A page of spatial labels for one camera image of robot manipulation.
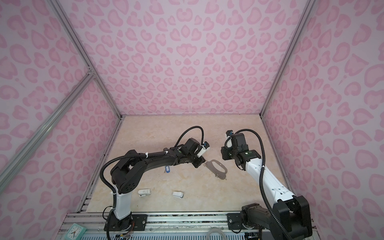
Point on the clear plastic tube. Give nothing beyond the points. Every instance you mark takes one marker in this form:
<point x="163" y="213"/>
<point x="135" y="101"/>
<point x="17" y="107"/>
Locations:
<point x="217" y="232"/>

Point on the left white key tag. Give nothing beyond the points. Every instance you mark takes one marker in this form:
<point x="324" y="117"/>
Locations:
<point x="144" y="192"/>

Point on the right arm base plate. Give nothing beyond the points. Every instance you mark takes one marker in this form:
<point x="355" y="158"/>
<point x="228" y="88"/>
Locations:
<point x="235" y="222"/>

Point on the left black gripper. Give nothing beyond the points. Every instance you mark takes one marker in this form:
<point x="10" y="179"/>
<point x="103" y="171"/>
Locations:
<point x="201" y="161"/>

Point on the right white key tag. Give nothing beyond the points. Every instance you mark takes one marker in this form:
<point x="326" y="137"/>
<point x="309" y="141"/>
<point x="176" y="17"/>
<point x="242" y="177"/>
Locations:
<point x="178" y="194"/>

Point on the silver carabiner keyring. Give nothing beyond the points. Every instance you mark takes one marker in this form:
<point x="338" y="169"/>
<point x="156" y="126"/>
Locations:
<point x="217" y="168"/>

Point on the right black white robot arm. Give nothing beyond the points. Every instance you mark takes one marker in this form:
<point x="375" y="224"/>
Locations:
<point x="285" y="215"/>

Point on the white key tag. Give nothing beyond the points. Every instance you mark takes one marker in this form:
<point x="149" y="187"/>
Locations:
<point x="178" y="194"/>
<point x="144" y="192"/>

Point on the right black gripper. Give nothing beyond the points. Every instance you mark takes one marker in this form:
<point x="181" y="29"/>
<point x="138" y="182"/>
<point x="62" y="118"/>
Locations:
<point x="224" y="151"/>

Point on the diagonal aluminium frame bar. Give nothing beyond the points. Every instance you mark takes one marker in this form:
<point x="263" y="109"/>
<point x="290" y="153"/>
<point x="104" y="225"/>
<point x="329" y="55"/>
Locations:
<point x="23" y="155"/>

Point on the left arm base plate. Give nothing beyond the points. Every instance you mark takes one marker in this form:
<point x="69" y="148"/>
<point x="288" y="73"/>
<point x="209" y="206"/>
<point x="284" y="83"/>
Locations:
<point x="132" y="222"/>

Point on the small green clock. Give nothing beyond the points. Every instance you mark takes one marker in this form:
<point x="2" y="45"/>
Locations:
<point x="75" y="232"/>

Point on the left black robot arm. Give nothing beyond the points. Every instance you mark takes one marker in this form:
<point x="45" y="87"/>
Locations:
<point x="128" y="171"/>

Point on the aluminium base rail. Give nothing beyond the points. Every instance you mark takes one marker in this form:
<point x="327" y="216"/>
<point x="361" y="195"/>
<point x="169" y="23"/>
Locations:
<point x="160" y="226"/>

